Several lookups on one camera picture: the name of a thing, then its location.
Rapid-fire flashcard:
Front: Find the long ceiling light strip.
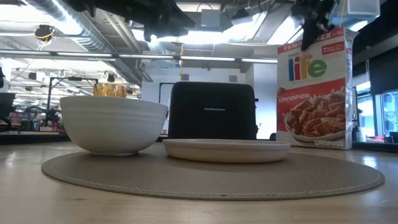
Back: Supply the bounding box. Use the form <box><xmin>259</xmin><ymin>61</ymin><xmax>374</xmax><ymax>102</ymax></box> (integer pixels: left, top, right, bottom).
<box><xmin>0</xmin><ymin>49</ymin><xmax>278</xmax><ymax>64</ymax></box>

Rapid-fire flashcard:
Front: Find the round grey woven placemat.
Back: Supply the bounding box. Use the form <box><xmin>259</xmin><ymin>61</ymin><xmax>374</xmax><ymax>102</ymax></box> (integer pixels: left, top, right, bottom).
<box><xmin>41</xmin><ymin>142</ymin><xmax>386</xmax><ymax>202</ymax></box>

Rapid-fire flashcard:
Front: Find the silver ceiling air duct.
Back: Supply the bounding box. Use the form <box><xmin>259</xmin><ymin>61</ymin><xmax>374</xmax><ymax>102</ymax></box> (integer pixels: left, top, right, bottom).
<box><xmin>24</xmin><ymin>0</ymin><xmax>142</xmax><ymax>85</ymax></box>

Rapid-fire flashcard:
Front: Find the ceiling reel with yellow cable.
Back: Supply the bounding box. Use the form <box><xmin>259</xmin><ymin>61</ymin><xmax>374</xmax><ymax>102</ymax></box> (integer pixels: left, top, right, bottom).
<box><xmin>33</xmin><ymin>24</ymin><xmax>57</xmax><ymax>43</ymax></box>

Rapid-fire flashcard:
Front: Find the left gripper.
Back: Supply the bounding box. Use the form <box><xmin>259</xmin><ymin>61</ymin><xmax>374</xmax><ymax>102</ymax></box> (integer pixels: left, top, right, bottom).
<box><xmin>93</xmin><ymin>0</ymin><xmax>197</xmax><ymax>42</ymax></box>

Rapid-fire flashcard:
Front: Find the black metal stand frame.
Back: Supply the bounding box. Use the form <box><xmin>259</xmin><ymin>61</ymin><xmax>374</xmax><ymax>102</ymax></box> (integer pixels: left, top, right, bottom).
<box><xmin>45</xmin><ymin>76</ymin><xmax>100</xmax><ymax>127</ymax></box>

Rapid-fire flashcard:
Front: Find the amber drinking glass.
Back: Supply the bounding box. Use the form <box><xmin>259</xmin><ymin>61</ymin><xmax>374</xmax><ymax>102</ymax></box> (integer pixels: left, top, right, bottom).
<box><xmin>93</xmin><ymin>83</ymin><xmax>128</xmax><ymax>98</ymax></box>

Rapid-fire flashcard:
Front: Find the white ribbed bowl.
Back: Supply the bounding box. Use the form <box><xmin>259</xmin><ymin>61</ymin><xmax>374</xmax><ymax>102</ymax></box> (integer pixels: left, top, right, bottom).
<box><xmin>59</xmin><ymin>95</ymin><xmax>169</xmax><ymax>156</ymax></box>

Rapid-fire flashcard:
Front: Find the grey ceiling box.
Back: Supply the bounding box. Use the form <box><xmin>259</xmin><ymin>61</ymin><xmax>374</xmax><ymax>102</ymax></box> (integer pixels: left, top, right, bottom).
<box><xmin>200</xmin><ymin>9</ymin><xmax>223</xmax><ymax>29</ymax></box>

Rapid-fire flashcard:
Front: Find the cinnamon Life cereal box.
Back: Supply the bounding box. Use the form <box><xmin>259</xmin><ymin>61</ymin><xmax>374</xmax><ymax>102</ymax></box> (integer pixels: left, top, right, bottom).
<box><xmin>275</xmin><ymin>27</ymin><xmax>358</xmax><ymax>151</ymax></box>

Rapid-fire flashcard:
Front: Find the white round plate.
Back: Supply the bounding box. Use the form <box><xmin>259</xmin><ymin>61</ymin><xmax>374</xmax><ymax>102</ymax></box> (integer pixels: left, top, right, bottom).
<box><xmin>162</xmin><ymin>138</ymin><xmax>292</xmax><ymax>164</ymax></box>

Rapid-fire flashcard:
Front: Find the black monitor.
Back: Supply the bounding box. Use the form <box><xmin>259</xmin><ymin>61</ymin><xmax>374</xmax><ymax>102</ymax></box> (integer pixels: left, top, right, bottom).
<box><xmin>0</xmin><ymin>92</ymin><xmax>16</xmax><ymax>118</ymax></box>

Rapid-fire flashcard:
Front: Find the black two-slot toaster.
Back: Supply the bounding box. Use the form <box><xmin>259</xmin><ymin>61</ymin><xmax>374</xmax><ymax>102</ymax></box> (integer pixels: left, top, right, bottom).
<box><xmin>167</xmin><ymin>81</ymin><xmax>258</xmax><ymax>140</ymax></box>

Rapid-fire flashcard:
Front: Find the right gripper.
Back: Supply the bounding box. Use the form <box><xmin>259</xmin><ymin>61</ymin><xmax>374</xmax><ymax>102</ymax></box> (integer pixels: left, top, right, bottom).
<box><xmin>291</xmin><ymin>0</ymin><xmax>339</xmax><ymax>51</ymax></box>

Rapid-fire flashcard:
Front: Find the white ceiling unit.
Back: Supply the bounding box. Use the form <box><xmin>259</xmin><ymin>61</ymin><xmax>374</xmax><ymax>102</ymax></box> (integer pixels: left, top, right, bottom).
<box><xmin>346</xmin><ymin>0</ymin><xmax>381</xmax><ymax>17</ymax></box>

